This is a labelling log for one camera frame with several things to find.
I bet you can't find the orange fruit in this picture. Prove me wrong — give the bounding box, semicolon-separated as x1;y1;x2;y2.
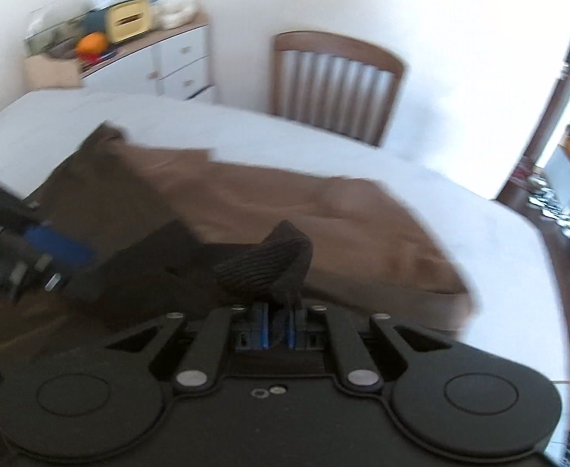
75;32;108;56

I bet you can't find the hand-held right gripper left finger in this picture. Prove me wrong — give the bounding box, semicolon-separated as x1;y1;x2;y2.
104;302;270;391

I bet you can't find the white printed tablecloth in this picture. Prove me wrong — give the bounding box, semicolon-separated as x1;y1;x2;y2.
0;88;570;463

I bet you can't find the white drawer cabinet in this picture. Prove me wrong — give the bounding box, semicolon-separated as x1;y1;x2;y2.
78;22;218;104

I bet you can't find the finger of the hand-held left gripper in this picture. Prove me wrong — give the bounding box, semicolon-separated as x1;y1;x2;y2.
22;221;97;293

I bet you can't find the wooden chair with black seat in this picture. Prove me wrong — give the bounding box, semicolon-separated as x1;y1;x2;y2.
268;30;407;147

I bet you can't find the red packet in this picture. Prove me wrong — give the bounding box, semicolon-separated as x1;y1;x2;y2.
78;49;118;71

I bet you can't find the beige folded cloth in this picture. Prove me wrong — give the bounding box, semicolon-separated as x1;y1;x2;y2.
25;53;84;89

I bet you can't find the brown sweater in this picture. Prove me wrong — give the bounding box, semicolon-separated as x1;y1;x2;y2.
0;124;478;365

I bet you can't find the clear plastic container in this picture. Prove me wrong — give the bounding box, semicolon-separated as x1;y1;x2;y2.
25;7;91;56

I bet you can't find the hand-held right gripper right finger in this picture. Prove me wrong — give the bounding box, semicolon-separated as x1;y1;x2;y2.
287;302;454;391

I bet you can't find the white bag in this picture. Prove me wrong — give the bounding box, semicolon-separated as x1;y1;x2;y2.
156;0;201;27

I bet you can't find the blue and yellow tissue box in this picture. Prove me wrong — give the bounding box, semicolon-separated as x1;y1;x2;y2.
85;0;157;44

